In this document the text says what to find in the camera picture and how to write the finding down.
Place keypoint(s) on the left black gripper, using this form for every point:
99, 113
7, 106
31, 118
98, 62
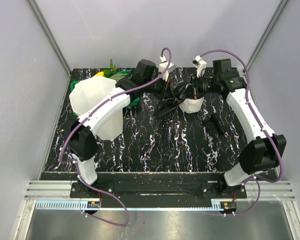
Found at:
164, 90

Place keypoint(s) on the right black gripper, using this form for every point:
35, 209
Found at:
195, 91

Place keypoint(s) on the black trash bag roll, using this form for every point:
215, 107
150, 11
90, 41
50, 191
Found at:
213, 125

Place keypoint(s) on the white translucent trash bin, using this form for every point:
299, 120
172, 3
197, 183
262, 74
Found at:
88, 93

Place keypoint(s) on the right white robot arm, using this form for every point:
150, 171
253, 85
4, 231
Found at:
265, 148

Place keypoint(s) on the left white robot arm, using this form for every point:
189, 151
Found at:
81, 139

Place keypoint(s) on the green coiled bean bundle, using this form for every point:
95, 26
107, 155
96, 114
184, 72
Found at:
118, 76

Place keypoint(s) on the green leafy toy plant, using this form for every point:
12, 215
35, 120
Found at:
112, 70

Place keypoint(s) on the yellow toy vegetable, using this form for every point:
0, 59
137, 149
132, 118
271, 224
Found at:
101, 74

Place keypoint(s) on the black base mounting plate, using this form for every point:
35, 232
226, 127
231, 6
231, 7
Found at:
206, 185

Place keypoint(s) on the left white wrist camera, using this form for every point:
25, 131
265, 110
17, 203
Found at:
165, 69

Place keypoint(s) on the right aluminium frame post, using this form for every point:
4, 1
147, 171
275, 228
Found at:
282, 5

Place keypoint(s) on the aluminium frame post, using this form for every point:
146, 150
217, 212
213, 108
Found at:
33, 5
282, 5

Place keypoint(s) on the left aluminium frame post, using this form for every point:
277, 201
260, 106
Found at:
33, 5

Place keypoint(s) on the aluminium front rail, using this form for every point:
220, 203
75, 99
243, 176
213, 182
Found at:
62, 190

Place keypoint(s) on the white slotted cable duct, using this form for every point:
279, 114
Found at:
67, 205

